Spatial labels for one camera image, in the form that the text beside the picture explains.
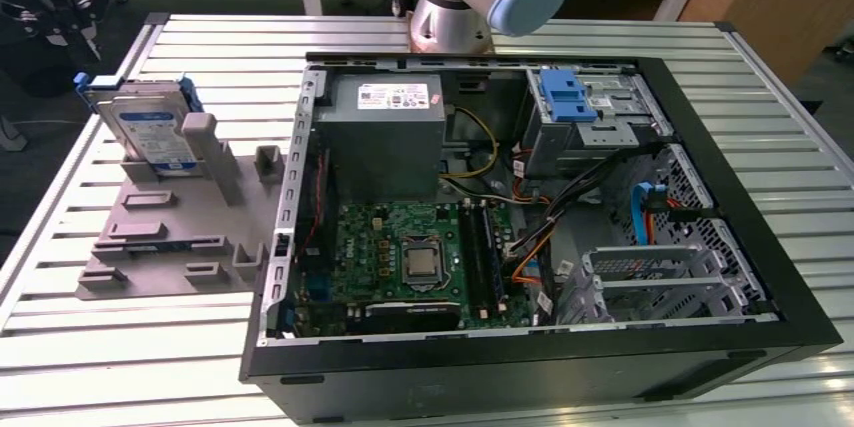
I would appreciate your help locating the hard disk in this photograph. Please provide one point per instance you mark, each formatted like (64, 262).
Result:
(149, 137)

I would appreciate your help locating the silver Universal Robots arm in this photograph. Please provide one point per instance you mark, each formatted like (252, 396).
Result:
(447, 17)

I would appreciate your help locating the metal disk bay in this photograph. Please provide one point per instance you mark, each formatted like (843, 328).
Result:
(654, 284)

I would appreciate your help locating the grey parts rack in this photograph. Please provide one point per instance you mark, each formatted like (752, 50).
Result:
(180, 247)

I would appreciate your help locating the grey power supply unit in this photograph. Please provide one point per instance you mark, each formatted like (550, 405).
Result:
(380, 157)

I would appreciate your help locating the green motherboard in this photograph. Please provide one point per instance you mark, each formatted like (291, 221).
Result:
(363, 247)

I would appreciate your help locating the CPU socket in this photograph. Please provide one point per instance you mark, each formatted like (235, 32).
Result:
(402, 272)

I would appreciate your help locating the silver CPU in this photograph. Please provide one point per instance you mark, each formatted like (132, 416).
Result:
(422, 263)

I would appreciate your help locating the blue drive latch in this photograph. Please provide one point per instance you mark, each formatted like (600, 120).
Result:
(567, 94)

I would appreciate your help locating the metal optical drive cage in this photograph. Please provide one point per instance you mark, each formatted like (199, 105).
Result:
(554, 147)

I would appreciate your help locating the black RAM slot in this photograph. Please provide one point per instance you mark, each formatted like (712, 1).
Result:
(472, 257)

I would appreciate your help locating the black graphics card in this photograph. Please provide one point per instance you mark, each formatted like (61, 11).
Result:
(407, 317)

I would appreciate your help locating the black open PC case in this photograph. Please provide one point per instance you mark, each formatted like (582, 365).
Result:
(534, 357)

